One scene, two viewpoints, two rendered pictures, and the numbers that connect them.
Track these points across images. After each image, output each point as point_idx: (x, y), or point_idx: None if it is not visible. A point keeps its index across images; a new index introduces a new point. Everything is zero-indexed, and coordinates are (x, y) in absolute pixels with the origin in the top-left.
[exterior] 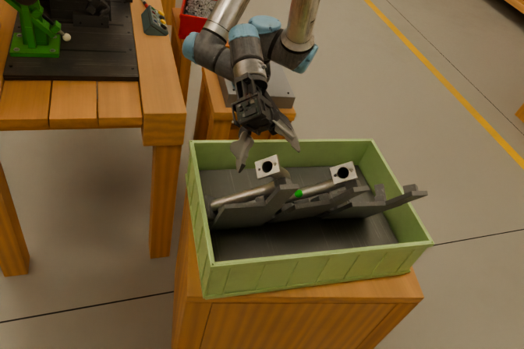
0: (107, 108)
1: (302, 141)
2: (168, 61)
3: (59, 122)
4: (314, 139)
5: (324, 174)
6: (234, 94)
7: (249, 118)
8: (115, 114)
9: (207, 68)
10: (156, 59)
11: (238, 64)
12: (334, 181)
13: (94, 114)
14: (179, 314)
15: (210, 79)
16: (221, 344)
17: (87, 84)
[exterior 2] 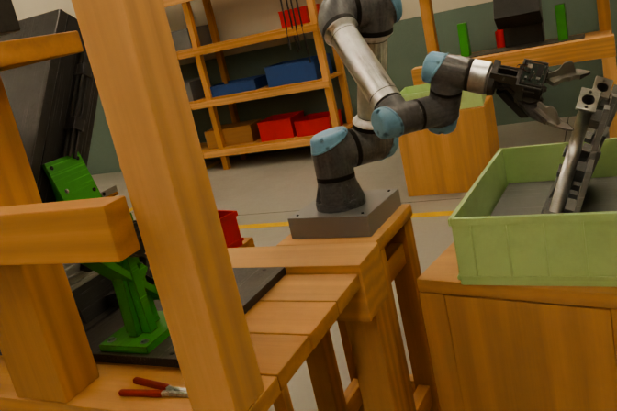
0: (323, 294)
1: (484, 172)
2: (272, 249)
3: (318, 333)
4: (485, 168)
5: (512, 197)
6: (370, 214)
7: (544, 76)
8: (338, 289)
9: (418, 125)
10: (260, 255)
11: (473, 69)
12: (606, 97)
13: (328, 302)
14: (616, 405)
15: (312, 241)
16: None
17: (261, 306)
